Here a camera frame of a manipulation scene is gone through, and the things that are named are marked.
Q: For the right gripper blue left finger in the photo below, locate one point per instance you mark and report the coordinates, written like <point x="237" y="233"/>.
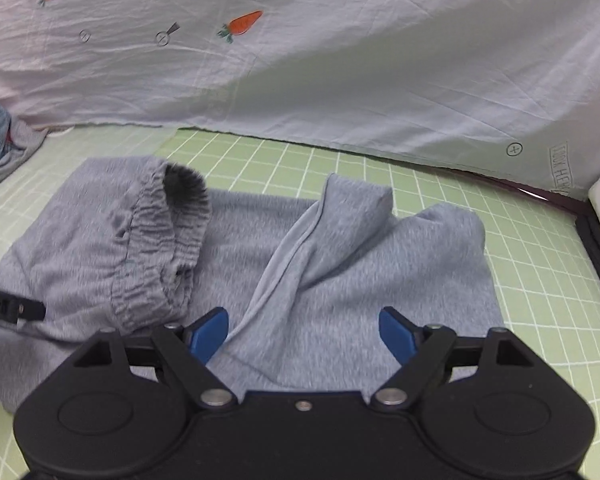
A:
<point x="205" y="336"/>

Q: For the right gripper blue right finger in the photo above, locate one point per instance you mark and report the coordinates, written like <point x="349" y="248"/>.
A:
<point x="400" y="336"/>

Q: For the grey sweatpants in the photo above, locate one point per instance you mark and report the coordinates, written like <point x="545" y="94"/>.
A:
<point x="129" y="244"/>

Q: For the light grey carrot-print quilt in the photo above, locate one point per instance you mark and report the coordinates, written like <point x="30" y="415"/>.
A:
<point x="505" y="88"/>

